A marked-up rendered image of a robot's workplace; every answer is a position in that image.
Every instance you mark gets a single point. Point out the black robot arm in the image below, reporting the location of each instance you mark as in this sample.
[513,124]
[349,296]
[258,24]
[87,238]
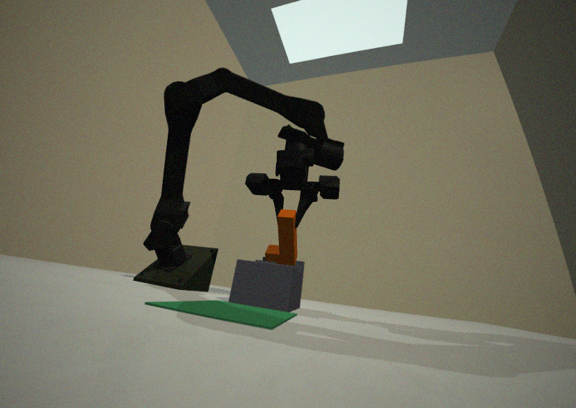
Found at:
[183,102]

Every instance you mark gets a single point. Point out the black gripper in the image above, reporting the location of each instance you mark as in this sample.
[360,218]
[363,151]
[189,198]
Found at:
[260,184]

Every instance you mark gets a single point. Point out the orange block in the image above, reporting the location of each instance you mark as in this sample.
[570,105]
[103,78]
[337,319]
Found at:
[286,251]

